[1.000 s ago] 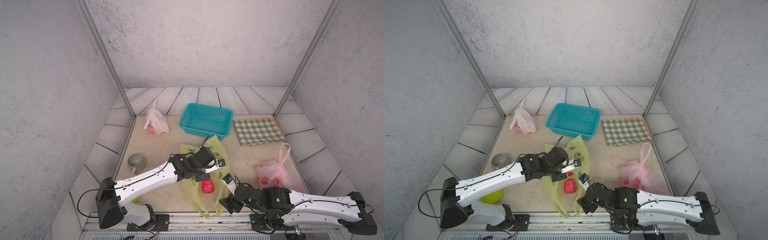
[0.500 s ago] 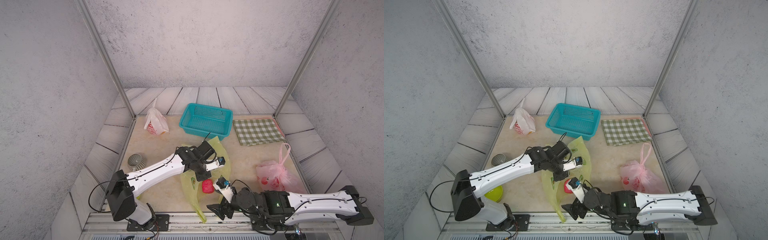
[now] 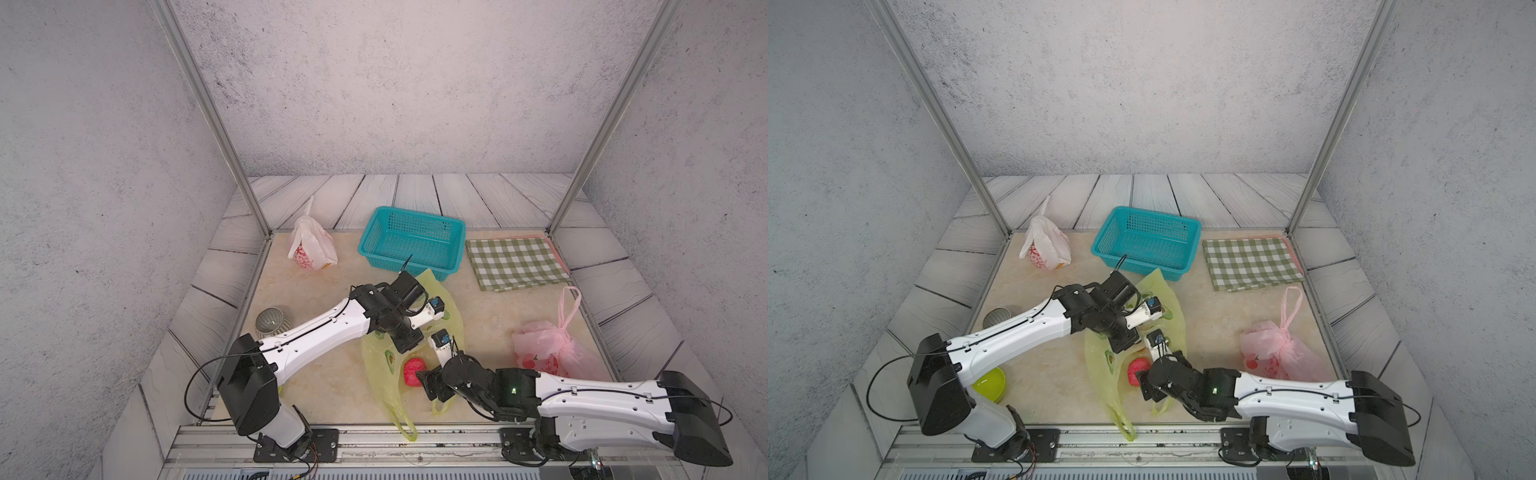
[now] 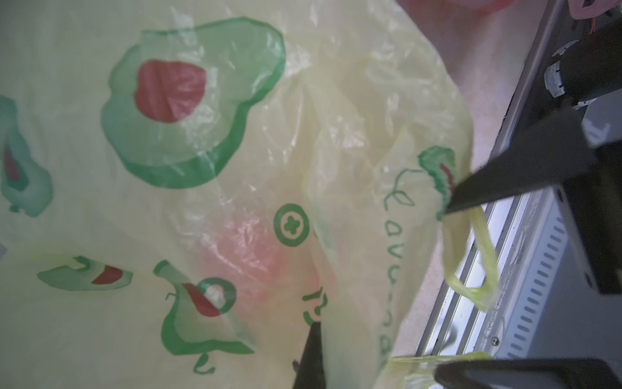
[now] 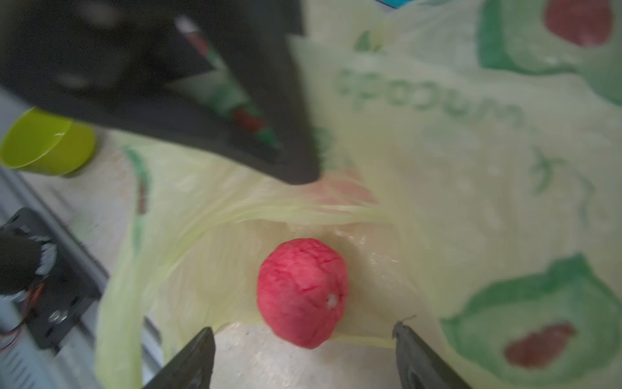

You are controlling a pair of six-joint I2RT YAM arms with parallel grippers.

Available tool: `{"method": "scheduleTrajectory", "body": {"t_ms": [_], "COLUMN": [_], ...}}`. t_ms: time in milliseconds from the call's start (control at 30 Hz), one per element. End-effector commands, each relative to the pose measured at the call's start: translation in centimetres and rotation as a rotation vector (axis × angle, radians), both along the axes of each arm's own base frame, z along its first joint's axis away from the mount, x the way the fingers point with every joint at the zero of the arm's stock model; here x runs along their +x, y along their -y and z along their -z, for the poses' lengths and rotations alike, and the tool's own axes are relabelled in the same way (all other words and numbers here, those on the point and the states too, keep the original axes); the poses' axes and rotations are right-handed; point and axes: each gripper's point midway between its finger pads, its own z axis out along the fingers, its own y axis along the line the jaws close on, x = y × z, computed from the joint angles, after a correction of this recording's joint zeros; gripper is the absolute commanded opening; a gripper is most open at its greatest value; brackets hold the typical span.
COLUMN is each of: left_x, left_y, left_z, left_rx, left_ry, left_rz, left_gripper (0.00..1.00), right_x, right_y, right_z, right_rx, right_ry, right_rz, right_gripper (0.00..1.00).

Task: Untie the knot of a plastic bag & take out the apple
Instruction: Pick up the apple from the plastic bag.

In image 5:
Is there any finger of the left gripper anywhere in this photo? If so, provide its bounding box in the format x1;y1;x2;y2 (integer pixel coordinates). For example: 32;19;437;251
1;0;321;185

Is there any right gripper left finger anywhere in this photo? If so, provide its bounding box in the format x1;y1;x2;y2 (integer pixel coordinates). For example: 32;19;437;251
144;327;216;389

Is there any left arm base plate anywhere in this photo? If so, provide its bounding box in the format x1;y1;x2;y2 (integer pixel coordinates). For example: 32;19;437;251
1;207;101;349

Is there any yellow-green avocado plastic bag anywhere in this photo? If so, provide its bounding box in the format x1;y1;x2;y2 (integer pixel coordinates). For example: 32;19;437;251
96;1;621;388

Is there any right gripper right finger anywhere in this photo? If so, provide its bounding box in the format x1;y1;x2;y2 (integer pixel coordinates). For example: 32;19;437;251
392;322;471;389

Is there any red apple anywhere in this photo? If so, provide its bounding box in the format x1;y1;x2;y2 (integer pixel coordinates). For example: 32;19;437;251
257;238;349;349

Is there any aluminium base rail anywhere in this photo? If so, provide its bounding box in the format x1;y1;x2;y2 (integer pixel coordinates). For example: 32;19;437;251
0;164;161;389

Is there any lime green plastic cup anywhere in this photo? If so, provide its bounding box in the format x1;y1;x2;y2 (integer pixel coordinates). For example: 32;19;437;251
1;108;97;176

